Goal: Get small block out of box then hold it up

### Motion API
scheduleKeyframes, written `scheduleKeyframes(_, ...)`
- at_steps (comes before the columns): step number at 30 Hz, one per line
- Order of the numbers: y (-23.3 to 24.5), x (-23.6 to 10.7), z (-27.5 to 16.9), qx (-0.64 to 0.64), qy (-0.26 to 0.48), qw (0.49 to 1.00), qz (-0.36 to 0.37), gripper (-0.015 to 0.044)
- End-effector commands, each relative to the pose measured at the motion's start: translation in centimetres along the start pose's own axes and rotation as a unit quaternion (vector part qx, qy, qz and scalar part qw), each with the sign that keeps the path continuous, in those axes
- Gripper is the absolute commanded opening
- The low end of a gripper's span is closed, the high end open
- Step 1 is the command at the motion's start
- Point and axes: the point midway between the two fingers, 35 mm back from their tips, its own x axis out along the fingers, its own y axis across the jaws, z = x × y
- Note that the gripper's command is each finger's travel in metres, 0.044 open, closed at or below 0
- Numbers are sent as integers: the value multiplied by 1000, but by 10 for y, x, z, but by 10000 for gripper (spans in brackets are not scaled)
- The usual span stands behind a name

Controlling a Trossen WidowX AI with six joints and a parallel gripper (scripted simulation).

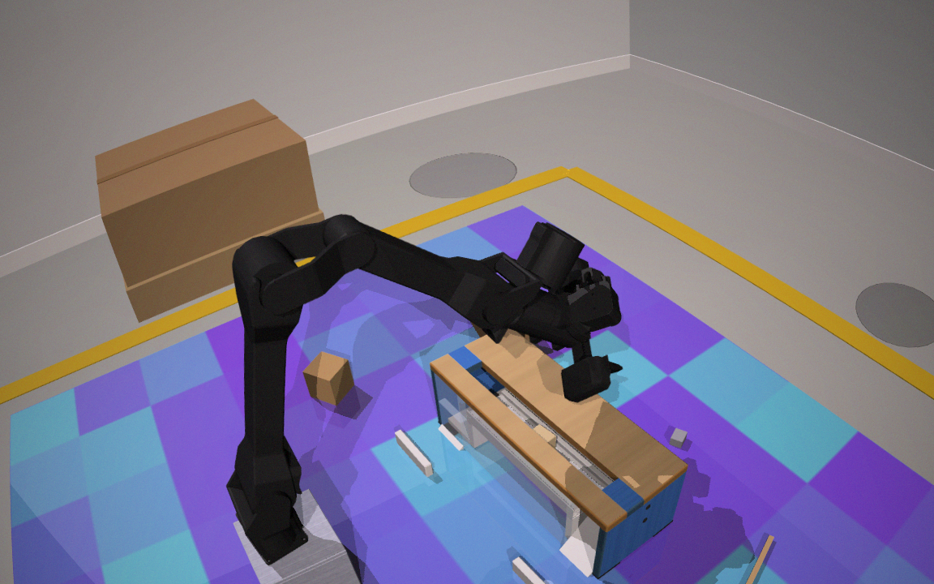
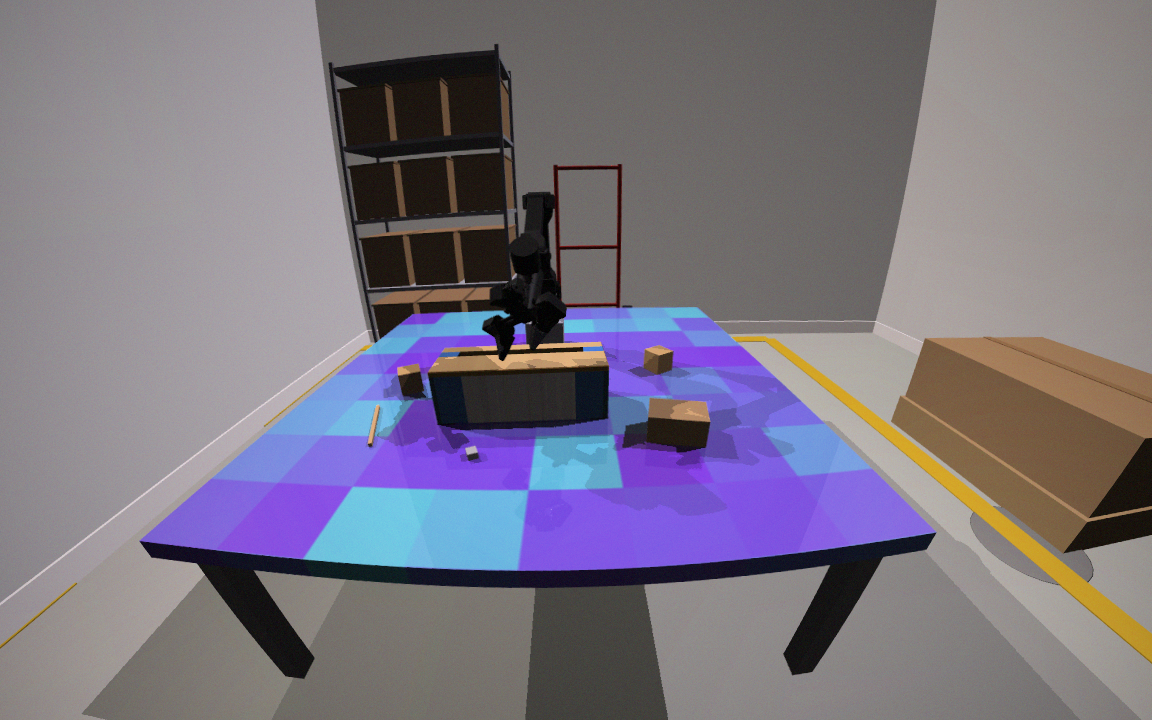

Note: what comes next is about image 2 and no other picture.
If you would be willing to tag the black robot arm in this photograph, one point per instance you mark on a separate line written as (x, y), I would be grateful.
(530, 255)

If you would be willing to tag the tan thin bar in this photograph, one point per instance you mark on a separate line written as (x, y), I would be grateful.
(373, 426)

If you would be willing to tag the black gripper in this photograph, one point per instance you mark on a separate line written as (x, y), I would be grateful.
(543, 311)

